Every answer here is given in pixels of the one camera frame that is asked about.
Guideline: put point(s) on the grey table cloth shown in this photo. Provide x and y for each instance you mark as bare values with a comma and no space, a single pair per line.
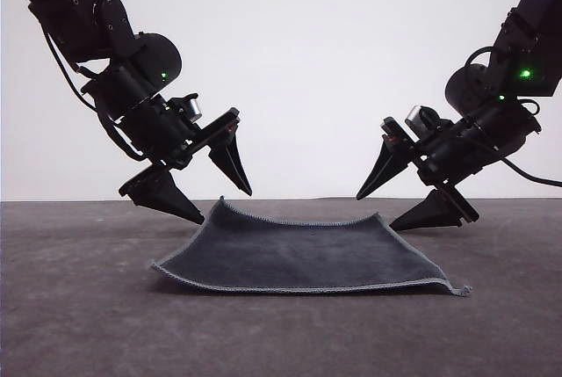
88,306

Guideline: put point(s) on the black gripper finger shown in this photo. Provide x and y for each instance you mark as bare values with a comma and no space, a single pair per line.
232,161
169,199
432,214
386,168

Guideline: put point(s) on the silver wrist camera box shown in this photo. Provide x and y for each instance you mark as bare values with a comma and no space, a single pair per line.
193,108
417,117

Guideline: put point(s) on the purple towel with grey hem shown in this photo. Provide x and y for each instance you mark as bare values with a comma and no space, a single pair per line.
298,258

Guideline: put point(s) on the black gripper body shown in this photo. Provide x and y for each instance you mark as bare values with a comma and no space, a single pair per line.
158,135
478,144

